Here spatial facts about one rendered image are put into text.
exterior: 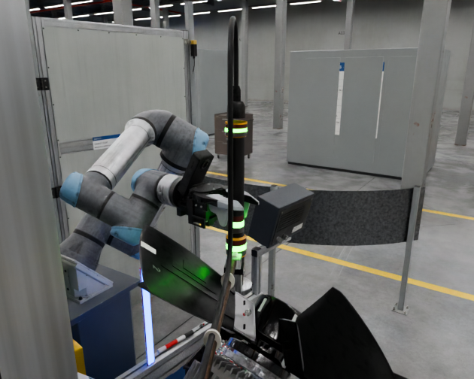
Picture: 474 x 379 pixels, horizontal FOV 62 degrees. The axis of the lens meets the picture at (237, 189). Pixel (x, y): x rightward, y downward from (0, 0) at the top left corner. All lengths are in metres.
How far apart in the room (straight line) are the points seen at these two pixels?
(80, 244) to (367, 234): 2.02
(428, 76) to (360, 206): 2.52
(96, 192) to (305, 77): 6.53
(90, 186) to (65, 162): 1.61
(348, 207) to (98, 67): 1.84
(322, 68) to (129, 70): 4.86
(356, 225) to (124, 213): 2.10
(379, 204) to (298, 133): 4.75
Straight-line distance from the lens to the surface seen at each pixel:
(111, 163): 1.05
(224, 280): 0.70
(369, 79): 6.93
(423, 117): 5.03
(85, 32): 2.64
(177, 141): 1.23
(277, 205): 1.50
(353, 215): 2.81
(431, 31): 5.03
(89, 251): 1.42
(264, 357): 0.82
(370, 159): 7.04
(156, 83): 2.90
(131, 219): 0.96
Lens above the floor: 1.72
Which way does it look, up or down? 17 degrees down
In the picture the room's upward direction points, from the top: straight up
